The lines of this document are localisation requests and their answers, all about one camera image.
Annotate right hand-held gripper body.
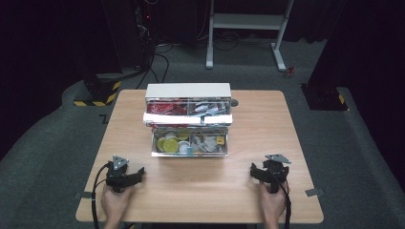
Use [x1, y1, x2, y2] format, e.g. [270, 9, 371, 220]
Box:
[262, 154, 292, 195]

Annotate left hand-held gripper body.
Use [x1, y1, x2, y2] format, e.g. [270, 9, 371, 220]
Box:
[105, 155, 133, 194]

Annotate pile of red sachets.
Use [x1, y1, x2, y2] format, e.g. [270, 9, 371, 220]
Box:
[146, 102, 189, 116]

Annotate white clear-front organizer box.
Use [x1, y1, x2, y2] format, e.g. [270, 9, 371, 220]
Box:
[142, 82, 234, 158]

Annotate person's left hand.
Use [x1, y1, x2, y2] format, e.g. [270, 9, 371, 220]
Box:
[100, 184, 134, 223]

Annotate person's right hand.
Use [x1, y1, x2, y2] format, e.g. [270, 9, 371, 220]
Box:
[259, 181, 290, 222]

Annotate grey tape piece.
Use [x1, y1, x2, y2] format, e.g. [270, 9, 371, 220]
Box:
[74, 191, 96, 200]
[304, 187, 326, 198]

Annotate pile of yellow white capsules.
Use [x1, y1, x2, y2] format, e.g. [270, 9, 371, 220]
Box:
[155, 128, 193, 156]

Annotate pile of white creamer packets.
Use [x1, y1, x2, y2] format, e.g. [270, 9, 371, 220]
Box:
[190, 133, 228, 155]

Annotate pile of silver sachets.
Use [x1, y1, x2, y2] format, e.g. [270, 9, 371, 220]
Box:
[188, 101, 231, 117]

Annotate black yellow striped stand base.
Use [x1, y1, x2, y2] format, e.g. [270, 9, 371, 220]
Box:
[73, 73, 123, 108]

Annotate dark equipment rack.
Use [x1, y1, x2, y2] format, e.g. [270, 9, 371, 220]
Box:
[133, 0, 158, 66]

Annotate white metal stand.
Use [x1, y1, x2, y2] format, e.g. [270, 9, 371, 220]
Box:
[205, 0, 296, 73]

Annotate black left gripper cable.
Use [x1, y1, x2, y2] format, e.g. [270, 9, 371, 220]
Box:
[91, 161, 113, 229]

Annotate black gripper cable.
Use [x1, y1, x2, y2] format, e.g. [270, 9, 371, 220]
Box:
[279, 180, 293, 229]
[91, 161, 113, 229]

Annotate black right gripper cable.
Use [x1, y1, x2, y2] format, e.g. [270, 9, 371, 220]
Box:
[279, 180, 293, 229]

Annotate black floor cables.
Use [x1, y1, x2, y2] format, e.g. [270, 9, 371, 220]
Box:
[135, 41, 172, 91]

